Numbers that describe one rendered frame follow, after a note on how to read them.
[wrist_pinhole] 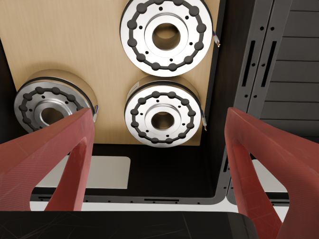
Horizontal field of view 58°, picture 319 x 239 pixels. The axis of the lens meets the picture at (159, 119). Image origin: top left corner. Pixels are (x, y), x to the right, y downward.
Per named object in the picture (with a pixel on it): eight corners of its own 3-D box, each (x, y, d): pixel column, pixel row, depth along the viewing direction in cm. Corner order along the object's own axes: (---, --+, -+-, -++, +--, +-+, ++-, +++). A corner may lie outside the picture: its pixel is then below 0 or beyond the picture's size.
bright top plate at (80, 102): (96, 142, 41) (96, 145, 41) (25, 141, 41) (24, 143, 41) (88, 79, 35) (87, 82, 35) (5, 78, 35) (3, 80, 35)
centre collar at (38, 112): (75, 130, 39) (74, 133, 39) (39, 129, 39) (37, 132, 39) (69, 99, 36) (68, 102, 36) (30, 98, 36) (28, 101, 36)
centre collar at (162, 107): (180, 133, 40) (180, 136, 39) (144, 133, 39) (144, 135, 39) (182, 103, 37) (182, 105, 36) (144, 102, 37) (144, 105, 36)
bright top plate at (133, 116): (196, 146, 41) (197, 148, 41) (126, 144, 41) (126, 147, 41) (204, 84, 36) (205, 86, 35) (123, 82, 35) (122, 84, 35)
